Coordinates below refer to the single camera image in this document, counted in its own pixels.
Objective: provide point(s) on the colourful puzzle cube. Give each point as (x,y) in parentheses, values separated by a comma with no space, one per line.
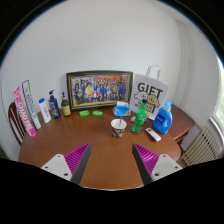
(133,119)

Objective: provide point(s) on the white wall radiator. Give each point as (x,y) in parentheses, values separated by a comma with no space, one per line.
(201,146)

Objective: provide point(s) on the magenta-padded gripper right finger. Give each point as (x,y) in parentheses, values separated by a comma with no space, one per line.
(165,166)

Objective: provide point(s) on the green plastic drink bottle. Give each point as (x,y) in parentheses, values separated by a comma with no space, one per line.
(140,116)

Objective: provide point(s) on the blue tissue pack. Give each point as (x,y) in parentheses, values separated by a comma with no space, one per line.
(121,110)

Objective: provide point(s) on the dark blue pump bottle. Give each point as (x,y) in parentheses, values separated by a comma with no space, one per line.
(54,106)

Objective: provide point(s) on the small green packet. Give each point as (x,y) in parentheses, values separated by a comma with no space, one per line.
(97,113)
(84,113)

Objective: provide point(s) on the pink shuttlecock tube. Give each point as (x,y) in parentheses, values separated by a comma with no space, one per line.
(24,111)

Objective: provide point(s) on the white remote control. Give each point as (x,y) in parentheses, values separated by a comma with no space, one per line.
(153,134)

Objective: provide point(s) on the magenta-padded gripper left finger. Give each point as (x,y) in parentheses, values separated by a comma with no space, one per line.
(58,166)

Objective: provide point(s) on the white bottle with blue cap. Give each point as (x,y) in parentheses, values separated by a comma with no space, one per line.
(45,111)

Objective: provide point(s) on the blue detergent bottle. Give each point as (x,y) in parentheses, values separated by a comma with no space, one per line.
(162,120)

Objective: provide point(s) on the thin stirring stick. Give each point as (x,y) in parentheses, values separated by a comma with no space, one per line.
(120,120)

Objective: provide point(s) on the amber pump bottle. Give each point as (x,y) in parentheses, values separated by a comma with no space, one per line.
(66,107)

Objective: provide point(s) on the flat round red coaster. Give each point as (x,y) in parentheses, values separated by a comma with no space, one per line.
(132,131)

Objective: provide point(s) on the framed group photo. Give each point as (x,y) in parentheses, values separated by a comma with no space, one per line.
(100,89)

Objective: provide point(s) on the white paper cup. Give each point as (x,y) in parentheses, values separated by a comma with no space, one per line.
(118,130)

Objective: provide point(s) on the white green shuttlecock tube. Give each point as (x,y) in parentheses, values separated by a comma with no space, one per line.
(31,105)

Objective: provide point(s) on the dark wooden chair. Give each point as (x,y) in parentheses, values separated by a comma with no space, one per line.
(15,125)

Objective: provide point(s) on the small wooden side table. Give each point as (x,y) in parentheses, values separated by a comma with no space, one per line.
(182,120)

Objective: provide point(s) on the white paper gift bag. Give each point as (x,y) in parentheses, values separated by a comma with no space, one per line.
(153,88)

